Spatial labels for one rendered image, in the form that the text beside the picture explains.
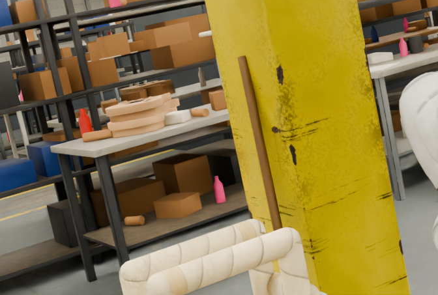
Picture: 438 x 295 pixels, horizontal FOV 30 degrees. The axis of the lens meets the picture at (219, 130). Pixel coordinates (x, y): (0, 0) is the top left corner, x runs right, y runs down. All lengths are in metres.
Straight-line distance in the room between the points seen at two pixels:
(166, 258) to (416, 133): 0.45
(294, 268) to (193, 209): 4.20
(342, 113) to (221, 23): 0.38
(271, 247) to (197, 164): 5.19
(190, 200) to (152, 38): 1.04
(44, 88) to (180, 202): 1.23
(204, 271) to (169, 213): 4.25
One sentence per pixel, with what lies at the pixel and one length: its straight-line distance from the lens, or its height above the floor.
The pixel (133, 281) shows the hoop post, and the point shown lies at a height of 1.19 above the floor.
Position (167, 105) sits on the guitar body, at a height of 1.02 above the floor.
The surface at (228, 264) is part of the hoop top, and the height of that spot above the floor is 1.20.
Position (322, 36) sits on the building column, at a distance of 1.98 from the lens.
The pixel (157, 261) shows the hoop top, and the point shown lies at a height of 1.20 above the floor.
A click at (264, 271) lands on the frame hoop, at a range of 1.05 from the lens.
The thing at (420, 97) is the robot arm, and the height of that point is 1.29.
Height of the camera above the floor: 1.47
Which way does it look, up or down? 8 degrees down
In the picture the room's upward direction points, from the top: 12 degrees counter-clockwise
